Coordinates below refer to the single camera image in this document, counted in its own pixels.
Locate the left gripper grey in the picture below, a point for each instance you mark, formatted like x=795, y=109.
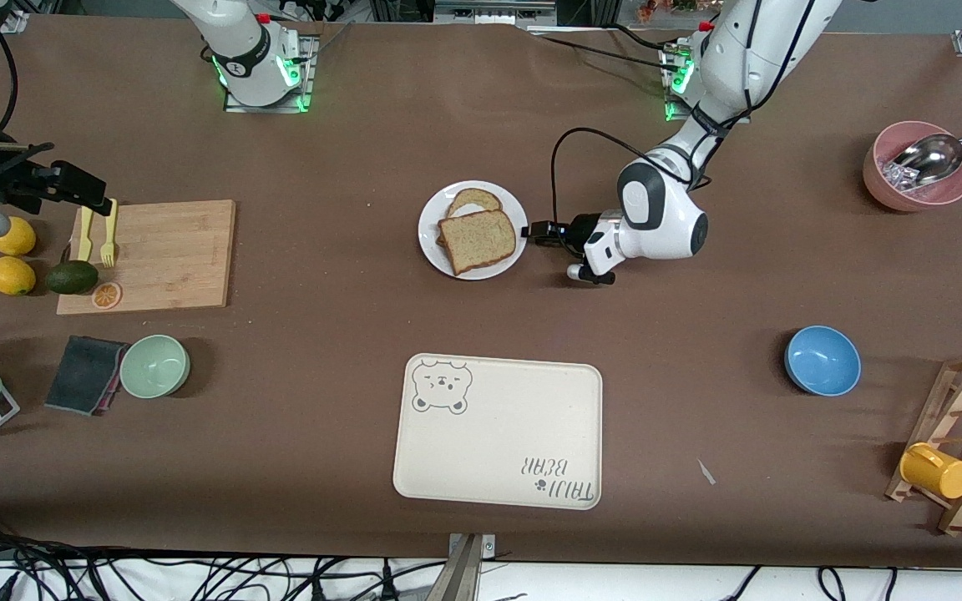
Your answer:
x=580, y=228

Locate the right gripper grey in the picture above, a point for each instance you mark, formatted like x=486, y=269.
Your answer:
x=15, y=178

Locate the white round plate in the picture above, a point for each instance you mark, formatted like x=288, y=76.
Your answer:
x=510, y=200

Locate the plain bread slice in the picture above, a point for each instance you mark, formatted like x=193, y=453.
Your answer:
x=478, y=242

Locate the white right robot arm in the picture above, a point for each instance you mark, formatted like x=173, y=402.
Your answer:
x=251, y=58

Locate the yellow plastic knife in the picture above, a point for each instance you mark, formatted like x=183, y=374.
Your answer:
x=85, y=238

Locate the yellow plastic fork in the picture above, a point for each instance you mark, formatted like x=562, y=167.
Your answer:
x=109, y=242

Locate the yellow lemon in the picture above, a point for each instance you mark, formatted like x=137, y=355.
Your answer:
x=17, y=242
x=12, y=275

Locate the bread slice under egg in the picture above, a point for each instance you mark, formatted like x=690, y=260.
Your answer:
x=474, y=200

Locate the dark green avocado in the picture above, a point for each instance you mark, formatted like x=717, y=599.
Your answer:
x=72, y=278

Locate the orange slice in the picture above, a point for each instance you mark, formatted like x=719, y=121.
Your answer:
x=107, y=295

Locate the wooden cutting board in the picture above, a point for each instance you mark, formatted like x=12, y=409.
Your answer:
x=180, y=259

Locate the dark grey sponge cloth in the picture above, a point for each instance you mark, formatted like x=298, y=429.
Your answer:
x=84, y=376

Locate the pale green bowl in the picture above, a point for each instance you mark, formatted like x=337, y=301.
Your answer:
x=154, y=367

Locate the cream bear print tray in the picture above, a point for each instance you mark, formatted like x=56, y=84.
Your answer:
x=498, y=442

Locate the grey metal equipment box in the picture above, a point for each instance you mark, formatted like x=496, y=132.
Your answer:
x=489, y=12

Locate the small grey tape scrap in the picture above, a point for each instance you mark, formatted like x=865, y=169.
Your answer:
x=706, y=472

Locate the blue bowl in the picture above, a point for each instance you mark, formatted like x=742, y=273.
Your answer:
x=822, y=361

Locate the clear plastic ice cubes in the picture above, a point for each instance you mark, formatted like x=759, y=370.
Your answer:
x=898, y=175

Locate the metal scoop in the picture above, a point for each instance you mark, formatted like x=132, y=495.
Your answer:
x=932, y=159

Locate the pink bowl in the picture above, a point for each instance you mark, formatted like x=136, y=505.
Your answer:
x=949, y=196

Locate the wooden mug rack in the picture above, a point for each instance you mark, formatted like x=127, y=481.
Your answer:
x=961, y=392

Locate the yellow mug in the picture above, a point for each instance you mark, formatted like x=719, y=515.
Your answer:
x=936, y=472

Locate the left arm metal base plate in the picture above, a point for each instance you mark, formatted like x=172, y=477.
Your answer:
x=673, y=113

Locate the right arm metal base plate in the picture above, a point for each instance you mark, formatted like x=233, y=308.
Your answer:
x=307, y=50

